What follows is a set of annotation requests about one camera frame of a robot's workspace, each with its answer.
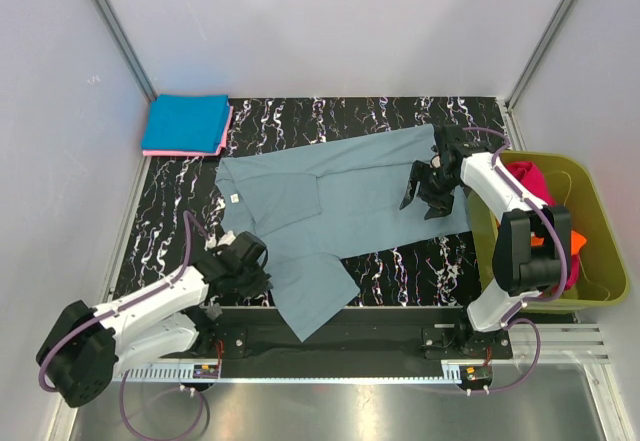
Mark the black marble pattern mat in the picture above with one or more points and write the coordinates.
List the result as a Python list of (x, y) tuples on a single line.
[(436, 272)]

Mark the olive green plastic bin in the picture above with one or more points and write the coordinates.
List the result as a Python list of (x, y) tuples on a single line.
[(603, 280)]

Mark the right aluminium frame post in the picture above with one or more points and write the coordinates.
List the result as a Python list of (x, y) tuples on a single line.
[(553, 28)]

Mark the folded pink t shirt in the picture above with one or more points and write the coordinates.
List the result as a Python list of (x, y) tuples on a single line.
[(222, 138)]

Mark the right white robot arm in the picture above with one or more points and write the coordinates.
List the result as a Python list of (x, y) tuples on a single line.
[(519, 277)]

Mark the left aluminium frame post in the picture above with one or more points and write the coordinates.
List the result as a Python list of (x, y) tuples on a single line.
[(113, 25)]

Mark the grey blue t shirt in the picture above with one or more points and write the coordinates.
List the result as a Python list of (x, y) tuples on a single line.
[(314, 206)]

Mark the aluminium front rail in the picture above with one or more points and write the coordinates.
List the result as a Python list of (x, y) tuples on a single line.
[(547, 344)]

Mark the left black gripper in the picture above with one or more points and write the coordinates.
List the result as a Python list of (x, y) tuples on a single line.
[(258, 286)]

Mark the aluminium frame post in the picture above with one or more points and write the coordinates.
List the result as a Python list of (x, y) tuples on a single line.
[(113, 25), (553, 28)]

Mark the magenta t shirt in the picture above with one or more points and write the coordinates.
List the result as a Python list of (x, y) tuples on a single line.
[(533, 179)]

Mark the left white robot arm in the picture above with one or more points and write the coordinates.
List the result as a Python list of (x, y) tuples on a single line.
[(88, 346)]

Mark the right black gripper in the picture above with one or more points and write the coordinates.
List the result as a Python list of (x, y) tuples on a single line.
[(420, 172)]

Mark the folded blue t shirt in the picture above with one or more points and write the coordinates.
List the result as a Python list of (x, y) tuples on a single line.
[(186, 123)]

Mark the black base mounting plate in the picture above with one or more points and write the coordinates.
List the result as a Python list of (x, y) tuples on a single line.
[(414, 330)]

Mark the orange t shirt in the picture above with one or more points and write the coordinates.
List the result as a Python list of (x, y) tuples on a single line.
[(577, 243)]

